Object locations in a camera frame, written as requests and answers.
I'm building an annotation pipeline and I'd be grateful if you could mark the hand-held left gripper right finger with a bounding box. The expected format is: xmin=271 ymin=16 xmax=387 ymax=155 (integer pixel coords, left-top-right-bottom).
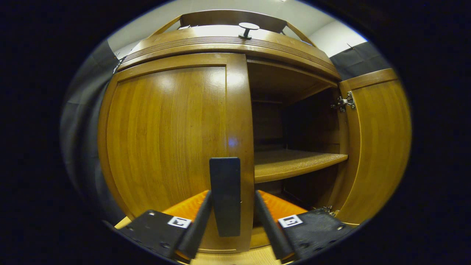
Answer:
xmin=255 ymin=190 xmax=354 ymax=261

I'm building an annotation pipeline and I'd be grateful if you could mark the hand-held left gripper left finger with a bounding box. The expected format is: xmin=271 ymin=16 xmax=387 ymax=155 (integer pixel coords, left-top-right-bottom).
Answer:
xmin=118 ymin=190 xmax=213 ymax=260

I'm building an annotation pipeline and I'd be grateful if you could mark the wooden double-door shoe cabinet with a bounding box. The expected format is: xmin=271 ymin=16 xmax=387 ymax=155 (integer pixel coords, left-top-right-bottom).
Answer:
xmin=110 ymin=9 xmax=350 ymax=251

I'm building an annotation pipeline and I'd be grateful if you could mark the wooden shoe cabinet door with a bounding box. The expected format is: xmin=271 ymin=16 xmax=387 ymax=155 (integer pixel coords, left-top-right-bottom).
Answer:
xmin=98 ymin=53 xmax=255 ymax=254
xmin=327 ymin=68 xmax=412 ymax=225

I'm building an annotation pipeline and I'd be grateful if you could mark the wooden drawer with black knob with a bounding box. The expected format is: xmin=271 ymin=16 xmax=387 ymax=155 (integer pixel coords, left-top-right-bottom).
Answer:
xmin=118 ymin=23 xmax=341 ymax=81

